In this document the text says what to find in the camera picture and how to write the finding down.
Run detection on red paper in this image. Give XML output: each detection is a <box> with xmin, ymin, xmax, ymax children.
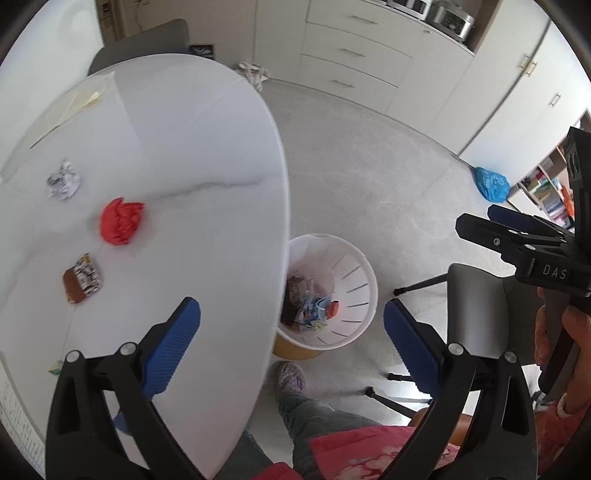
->
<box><xmin>100</xmin><ymin>198</ymin><xmax>146</xmax><ymax>246</ymax></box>

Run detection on brown round floor mat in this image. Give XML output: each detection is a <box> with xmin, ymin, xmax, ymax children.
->
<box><xmin>272</xmin><ymin>330</ymin><xmax>324</xmax><ymax>361</ymax></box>

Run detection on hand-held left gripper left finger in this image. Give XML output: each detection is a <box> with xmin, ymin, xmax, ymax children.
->
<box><xmin>45</xmin><ymin>296</ymin><xmax>206</xmax><ymax>480</ymax></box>

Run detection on brown wooden stool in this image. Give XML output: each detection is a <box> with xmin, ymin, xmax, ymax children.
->
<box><xmin>410</xmin><ymin>408</ymin><xmax>474</xmax><ymax>448</ymax></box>

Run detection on brown printed snack wrapper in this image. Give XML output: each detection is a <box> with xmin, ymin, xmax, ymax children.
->
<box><xmin>63</xmin><ymin>253</ymin><xmax>103</xmax><ymax>305</ymax></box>

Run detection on beige drawer cabinet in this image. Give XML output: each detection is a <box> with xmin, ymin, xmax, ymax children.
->
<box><xmin>300</xmin><ymin>0</ymin><xmax>476</xmax><ymax>114</ymax></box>

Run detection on person's pink clothing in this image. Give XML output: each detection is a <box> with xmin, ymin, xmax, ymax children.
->
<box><xmin>249</xmin><ymin>425</ymin><xmax>462</xmax><ymax>480</ymax></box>

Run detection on white cloth bag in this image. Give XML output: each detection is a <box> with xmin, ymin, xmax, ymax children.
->
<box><xmin>233</xmin><ymin>62</ymin><xmax>273</xmax><ymax>92</ymax></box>

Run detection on pale yellow paper sheets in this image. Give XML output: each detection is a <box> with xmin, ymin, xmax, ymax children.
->
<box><xmin>30</xmin><ymin>76</ymin><xmax>102</xmax><ymax>148</ymax></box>

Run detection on white plastic bin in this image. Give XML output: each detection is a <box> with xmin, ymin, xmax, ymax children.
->
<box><xmin>276</xmin><ymin>234</ymin><xmax>379</xmax><ymax>352</ymax></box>

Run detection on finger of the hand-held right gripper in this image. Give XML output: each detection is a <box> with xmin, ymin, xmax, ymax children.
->
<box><xmin>488</xmin><ymin>204</ymin><xmax>575</xmax><ymax>240</ymax></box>
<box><xmin>455</xmin><ymin>213</ymin><xmax>575</xmax><ymax>265</ymax></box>

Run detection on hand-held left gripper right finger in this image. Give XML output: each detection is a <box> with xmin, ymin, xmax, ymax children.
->
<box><xmin>382</xmin><ymin>298</ymin><xmax>539</xmax><ymax>480</ymax></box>

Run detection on white tall cabinet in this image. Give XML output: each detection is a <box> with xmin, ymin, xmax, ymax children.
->
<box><xmin>457</xmin><ymin>18</ymin><xmax>591</xmax><ymax>172</ymax></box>

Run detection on person's right hand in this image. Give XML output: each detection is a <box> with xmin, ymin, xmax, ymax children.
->
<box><xmin>534</xmin><ymin>305</ymin><xmax>591</xmax><ymax>403</ymax></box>

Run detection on blue plastic bag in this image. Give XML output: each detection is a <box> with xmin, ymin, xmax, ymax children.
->
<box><xmin>475</xmin><ymin>167</ymin><xmax>512</xmax><ymax>202</ymax></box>

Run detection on printed paper ball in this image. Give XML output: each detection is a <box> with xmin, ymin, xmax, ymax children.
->
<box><xmin>45</xmin><ymin>159</ymin><xmax>84</xmax><ymax>200</ymax></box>

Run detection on bookshelf with books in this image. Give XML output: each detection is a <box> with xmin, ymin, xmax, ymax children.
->
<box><xmin>517</xmin><ymin>111</ymin><xmax>591</xmax><ymax>228</ymax></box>

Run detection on person's grey slipper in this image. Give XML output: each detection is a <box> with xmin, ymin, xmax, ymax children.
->
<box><xmin>276</xmin><ymin>361</ymin><xmax>309</xmax><ymax>398</ymax></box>

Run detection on grey chair black legs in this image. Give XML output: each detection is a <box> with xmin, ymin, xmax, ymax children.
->
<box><xmin>367</xmin><ymin>263</ymin><xmax>555</xmax><ymax>416</ymax></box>

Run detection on grey chair back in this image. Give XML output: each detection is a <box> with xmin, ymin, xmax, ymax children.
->
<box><xmin>88</xmin><ymin>18</ymin><xmax>190</xmax><ymax>77</ymax></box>

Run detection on person's grey trouser leg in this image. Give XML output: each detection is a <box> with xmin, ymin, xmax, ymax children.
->
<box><xmin>240</xmin><ymin>392</ymin><xmax>416</xmax><ymax>480</ymax></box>

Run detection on open illustrated booklet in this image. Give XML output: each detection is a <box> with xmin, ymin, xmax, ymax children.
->
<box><xmin>0</xmin><ymin>360</ymin><xmax>47</xmax><ymax>468</ymax></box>

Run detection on beige tall wardrobe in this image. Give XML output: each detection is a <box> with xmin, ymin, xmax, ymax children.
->
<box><xmin>95</xmin><ymin>0</ymin><xmax>308</xmax><ymax>85</ymax></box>

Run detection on white microwave oven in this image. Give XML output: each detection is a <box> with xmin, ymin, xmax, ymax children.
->
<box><xmin>388</xmin><ymin>0</ymin><xmax>433</xmax><ymax>17</ymax></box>

